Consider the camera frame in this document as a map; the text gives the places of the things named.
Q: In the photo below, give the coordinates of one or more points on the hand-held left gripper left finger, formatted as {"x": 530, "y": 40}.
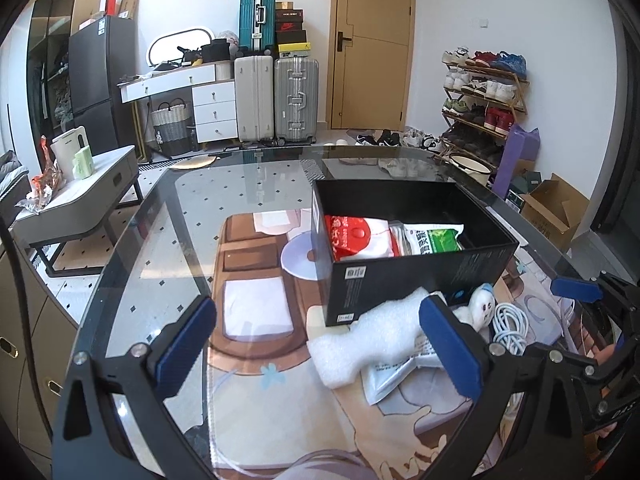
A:
{"x": 185, "y": 345}

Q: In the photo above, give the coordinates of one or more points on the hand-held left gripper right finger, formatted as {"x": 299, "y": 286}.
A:
{"x": 452, "y": 347}

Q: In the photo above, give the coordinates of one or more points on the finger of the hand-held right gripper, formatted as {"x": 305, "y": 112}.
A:
{"x": 575, "y": 289}
{"x": 595, "y": 377}

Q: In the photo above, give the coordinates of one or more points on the white printed packet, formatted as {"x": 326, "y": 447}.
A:
{"x": 390, "y": 375}

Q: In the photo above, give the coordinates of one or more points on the white foam sheet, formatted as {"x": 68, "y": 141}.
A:
{"x": 370, "y": 335}

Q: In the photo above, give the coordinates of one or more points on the black cardboard box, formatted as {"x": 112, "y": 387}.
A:
{"x": 390, "y": 280}

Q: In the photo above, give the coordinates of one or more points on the green and white packet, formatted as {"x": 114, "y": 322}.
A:
{"x": 440, "y": 240}

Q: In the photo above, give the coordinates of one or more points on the red wet wipes packet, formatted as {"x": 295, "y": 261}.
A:
{"x": 350, "y": 235}

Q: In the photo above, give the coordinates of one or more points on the small white plush toy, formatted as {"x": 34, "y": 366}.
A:
{"x": 482, "y": 305}

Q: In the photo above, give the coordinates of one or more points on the open cardboard box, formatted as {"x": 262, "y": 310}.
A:
{"x": 555, "y": 210}

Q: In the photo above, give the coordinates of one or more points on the dark green box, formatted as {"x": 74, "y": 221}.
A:
{"x": 522, "y": 185}

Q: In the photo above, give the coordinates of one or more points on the purple bag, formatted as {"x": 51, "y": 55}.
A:
{"x": 520, "y": 160}

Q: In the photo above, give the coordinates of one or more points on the white disc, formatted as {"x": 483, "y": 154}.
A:
{"x": 297, "y": 257}

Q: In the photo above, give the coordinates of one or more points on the beige cabinet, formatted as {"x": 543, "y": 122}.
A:
{"x": 30, "y": 335}

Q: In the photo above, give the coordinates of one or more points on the white enamel basin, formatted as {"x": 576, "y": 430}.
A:
{"x": 470, "y": 167}

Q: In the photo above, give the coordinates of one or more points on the round beige floor mat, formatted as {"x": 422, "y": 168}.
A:
{"x": 195, "y": 163}

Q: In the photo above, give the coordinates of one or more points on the grey coffee table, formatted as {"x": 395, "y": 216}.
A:
{"x": 95, "y": 185}

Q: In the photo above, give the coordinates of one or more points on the beige sneakers pair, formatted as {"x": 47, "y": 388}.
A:
{"x": 390, "y": 166}

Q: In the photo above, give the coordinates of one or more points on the orange snack wrapper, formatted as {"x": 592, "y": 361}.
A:
{"x": 42, "y": 185}

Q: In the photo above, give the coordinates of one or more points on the shoe rack with shoes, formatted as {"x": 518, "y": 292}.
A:
{"x": 495, "y": 90}

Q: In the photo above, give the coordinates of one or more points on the wicker basket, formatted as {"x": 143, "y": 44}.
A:
{"x": 170, "y": 130}

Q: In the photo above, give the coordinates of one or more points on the pile of sneakers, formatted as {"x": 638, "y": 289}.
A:
{"x": 395, "y": 137}

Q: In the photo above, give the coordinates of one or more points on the white kettle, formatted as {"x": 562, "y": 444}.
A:
{"x": 65, "y": 147}

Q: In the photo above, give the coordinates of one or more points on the striped bedding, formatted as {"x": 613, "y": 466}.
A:
{"x": 12, "y": 180}

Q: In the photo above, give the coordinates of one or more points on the white suitcase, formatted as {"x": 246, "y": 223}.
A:
{"x": 254, "y": 100}

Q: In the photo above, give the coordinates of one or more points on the white vanity desk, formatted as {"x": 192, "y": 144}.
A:
{"x": 170, "y": 80}

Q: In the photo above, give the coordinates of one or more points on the silver suitcase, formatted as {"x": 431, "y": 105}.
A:
{"x": 295, "y": 100}

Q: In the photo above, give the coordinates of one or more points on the black fridge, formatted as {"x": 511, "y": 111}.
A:
{"x": 97, "y": 70}

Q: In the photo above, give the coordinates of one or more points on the black bag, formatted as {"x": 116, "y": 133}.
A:
{"x": 215, "y": 51}

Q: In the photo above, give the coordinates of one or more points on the wooden door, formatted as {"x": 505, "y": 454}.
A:
{"x": 375, "y": 60}

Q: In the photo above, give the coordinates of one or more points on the oval mirror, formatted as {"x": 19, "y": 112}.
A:
{"x": 175, "y": 45}

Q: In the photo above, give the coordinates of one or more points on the stack of shoe boxes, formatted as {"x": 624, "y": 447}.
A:
{"x": 292, "y": 30}

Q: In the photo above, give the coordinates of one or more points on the teal suitcase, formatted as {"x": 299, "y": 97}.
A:
{"x": 255, "y": 15}

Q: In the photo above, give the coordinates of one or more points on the flat brown carton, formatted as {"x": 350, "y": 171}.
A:
{"x": 130, "y": 2}

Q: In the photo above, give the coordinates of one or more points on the red box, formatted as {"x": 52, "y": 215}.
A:
{"x": 112, "y": 2}

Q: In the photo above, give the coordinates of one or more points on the dark glass wardrobe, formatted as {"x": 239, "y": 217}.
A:
{"x": 50, "y": 20}

